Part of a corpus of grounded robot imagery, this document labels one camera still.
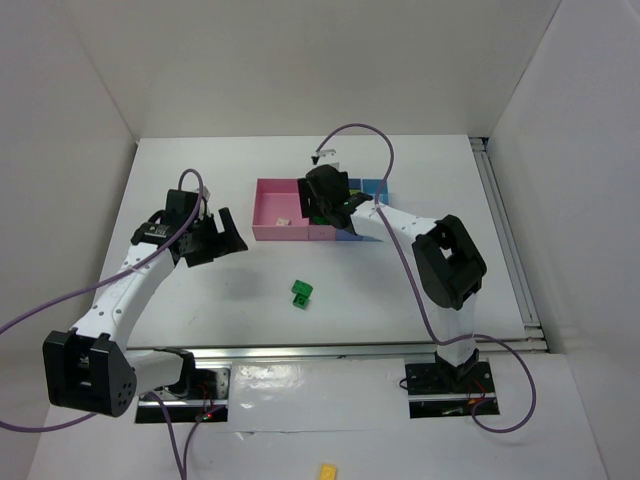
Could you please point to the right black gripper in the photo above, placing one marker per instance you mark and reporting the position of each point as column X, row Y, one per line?
column 314, row 195

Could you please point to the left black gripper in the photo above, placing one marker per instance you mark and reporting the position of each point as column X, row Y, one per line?
column 211, row 240

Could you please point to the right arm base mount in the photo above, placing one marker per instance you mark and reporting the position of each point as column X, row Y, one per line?
column 433, row 394

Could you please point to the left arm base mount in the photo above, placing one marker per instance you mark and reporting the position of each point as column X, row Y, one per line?
column 200, row 395

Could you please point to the small pink bin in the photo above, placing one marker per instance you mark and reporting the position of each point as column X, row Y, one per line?
column 321, row 232

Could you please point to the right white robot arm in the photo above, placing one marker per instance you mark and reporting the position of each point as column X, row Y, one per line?
column 442, row 261

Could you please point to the large pink bin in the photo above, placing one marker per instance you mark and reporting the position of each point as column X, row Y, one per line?
column 278, row 198

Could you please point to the yellow lego brick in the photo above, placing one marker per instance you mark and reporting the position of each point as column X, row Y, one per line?
column 327, row 472

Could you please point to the aluminium rail right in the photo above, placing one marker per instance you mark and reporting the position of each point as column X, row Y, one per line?
column 533, row 329

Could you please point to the aluminium rail front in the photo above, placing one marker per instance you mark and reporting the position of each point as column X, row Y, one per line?
column 312, row 351

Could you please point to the aluminium rail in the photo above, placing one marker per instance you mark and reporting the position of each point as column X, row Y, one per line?
column 533, row 329
column 312, row 351

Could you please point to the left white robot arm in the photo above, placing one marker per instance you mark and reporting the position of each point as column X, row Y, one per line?
column 89, row 367

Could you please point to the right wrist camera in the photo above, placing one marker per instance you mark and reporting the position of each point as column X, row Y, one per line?
column 325, row 157

